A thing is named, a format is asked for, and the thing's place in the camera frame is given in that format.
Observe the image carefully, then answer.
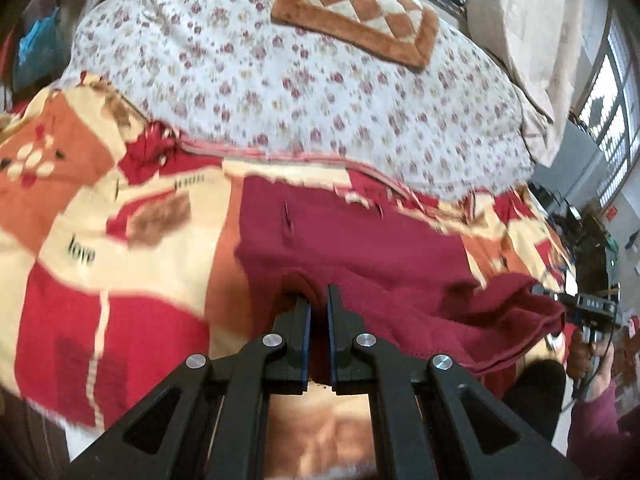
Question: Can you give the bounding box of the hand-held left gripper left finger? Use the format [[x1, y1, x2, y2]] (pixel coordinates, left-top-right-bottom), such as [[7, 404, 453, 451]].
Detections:
[[65, 296, 314, 480]]

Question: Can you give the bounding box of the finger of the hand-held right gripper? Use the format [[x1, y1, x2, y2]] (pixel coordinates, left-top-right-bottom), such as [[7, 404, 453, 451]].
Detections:
[[531, 284, 568, 307]]

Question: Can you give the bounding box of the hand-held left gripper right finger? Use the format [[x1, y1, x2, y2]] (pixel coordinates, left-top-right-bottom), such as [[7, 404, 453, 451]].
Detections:
[[326, 284, 585, 480]]

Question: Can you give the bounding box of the dark red garment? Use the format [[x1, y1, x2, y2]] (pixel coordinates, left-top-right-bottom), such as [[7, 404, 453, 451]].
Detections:
[[235, 175, 569, 377]]

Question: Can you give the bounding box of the person's right forearm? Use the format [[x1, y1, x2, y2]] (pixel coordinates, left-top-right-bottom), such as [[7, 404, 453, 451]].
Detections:
[[566, 379, 640, 480]]

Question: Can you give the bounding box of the person's right hand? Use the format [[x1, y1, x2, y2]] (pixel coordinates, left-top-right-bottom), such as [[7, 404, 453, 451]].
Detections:
[[566, 327, 615, 392]]

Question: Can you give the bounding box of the person's black trouser leg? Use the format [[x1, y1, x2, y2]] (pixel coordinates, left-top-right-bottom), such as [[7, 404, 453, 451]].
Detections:
[[500, 359, 567, 447]]

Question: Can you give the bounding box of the barred window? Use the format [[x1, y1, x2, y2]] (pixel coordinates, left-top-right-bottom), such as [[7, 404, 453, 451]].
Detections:
[[579, 12, 640, 207]]

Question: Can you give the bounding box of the red orange cream printed blanket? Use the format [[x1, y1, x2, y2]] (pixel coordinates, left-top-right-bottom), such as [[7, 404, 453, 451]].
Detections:
[[0, 75, 576, 478]]

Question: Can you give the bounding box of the beige cloth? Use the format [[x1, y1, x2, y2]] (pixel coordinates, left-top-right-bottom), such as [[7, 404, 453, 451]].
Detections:
[[464, 0, 612, 167]]

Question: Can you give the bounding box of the floral bed sheet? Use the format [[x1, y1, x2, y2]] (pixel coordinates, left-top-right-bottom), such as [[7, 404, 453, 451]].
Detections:
[[65, 0, 537, 202]]

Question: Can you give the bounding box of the brown checkered cushion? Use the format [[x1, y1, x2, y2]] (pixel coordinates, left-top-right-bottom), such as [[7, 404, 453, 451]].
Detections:
[[271, 0, 441, 72]]

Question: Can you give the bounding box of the blue plastic bag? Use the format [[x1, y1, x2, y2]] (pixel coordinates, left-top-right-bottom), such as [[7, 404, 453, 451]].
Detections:
[[19, 14, 62, 67]]

